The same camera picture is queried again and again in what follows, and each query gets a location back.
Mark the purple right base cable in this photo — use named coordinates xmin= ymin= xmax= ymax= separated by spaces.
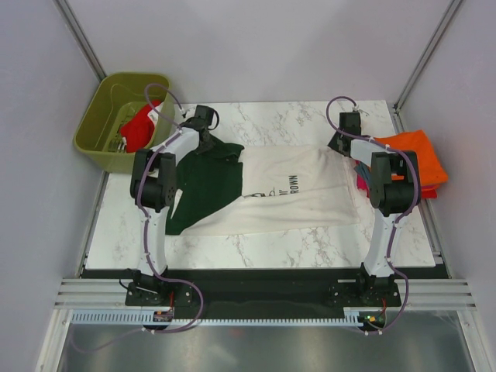
xmin=355 ymin=267 xmax=411 ymax=336

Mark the red shirt in bin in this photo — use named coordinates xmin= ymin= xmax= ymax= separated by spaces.
xmin=119 ymin=104 xmax=158 ymax=153

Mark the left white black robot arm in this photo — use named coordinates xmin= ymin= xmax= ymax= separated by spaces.
xmin=126 ymin=105 xmax=219 ymax=306

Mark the cream green Charlie Brown shirt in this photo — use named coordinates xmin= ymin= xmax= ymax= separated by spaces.
xmin=165 ymin=139 xmax=359 ymax=236

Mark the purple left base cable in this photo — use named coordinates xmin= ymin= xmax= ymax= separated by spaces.
xmin=69 ymin=270 xmax=205 ymax=353

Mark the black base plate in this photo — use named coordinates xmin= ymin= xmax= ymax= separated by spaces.
xmin=82 ymin=264 xmax=448 ymax=318

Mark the teal folded shirt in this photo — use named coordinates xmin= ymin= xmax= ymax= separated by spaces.
xmin=354 ymin=162 xmax=370 ymax=178

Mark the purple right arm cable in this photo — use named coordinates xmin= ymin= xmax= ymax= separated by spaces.
xmin=325 ymin=95 xmax=422 ymax=272

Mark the olive green plastic bin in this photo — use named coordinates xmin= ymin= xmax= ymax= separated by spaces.
xmin=73 ymin=72 xmax=169 ymax=174

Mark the pink folded shirt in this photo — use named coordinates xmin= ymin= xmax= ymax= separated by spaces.
xmin=356 ymin=174 xmax=369 ymax=191

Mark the orange folded shirt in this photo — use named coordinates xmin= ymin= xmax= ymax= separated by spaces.
xmin=376 ymin=130 xmax=449 ymax=189

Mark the right aluminium frame post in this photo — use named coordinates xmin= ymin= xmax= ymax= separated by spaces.
xmin=392 ymin=0 xmax=465 ymax=113

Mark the white slotted cable duct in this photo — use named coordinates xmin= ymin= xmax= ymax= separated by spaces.
xmin=71 ymin=309 xmax=387 ymax=326

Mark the aluminium frame post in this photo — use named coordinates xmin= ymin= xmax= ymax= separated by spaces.
xmin=53 ymin=0 xmax=107 ymax=81
xmin=392 ymin=0 xmax=465 ymax=113

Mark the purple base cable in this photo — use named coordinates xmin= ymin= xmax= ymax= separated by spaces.
xmin=355 ymin=267 xmax=411 ymax=336
xmin=69 ymin=270 xmax=205 ymax=353

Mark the red folded shirt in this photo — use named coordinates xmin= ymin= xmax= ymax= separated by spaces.
xmin=421 ymin=185 xmax=439 ymax=199

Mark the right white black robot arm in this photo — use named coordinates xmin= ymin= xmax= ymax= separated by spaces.
xmin=329 ymin=111 xmax=421 ymax=305

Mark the left aluminium frame post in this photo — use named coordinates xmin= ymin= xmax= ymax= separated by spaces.
xmin=53 ymin=0 xmax=107 ymax=81

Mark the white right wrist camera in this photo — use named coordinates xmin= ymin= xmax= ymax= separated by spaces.
xmin=352 ymin=105 xmax=369 ymax=115

